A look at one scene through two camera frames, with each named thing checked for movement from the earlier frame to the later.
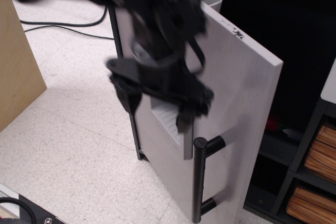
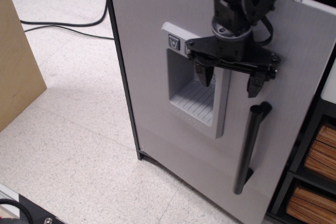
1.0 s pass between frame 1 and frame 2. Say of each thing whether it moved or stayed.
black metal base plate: stayed
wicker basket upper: stayed
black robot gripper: moved
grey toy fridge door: moved
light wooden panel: stayed
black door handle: moved
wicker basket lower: stayed
